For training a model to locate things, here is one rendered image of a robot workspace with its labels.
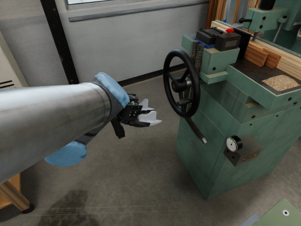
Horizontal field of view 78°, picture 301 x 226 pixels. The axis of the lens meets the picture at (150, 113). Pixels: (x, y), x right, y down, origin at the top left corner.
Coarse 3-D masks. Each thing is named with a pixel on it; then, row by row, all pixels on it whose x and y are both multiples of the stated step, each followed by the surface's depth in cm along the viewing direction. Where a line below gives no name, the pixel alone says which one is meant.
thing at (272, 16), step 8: (256, 8) 72; (280, 8) 72; (248, 16) 72; (256, 16) 69; (264, 16) 68; (272, 16) 70; (280, 16) 71; (248, 24) 73; (256, 24) 70; (264, 24) 71; (272, 24) 72; (256, 32) 76
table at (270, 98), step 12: (192, 36) 97; (240, 60) 76; (228, 72) 74; (240, 72) 69; (252, 72) 68; (264, 72) 68; (276, 72) 68; (240, 84) 70; (252, 84) 65; (264, 84) 62; (300, 84) 62; (252, 96) 66; (264, 96) 61; (276, 96) 57; (288, 96) 60; (300, 96) 63; (276, 108) 62
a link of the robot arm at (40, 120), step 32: (0, 96) 16; (32, 96) 19; (64, 96) 23; (96, 96) 31; (128, 96) 41; (0, 128) 14; (32, 128) 16; (64, 128) 21; (96, 128) 40; (0, 160) 14; (32, 160) 17
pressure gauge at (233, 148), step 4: (232, 136) 73; (236, 136) 73; (228, 140) 75; (232, 140) 72; (236, 140) 71; (240, 140) 71; (228, 144) 75; (232, 144) 73; (236, 144) 70; (240, 144) 71; (228, 148) 75; (232, 148) 73; (236, 148) 71; (240, 148) 72
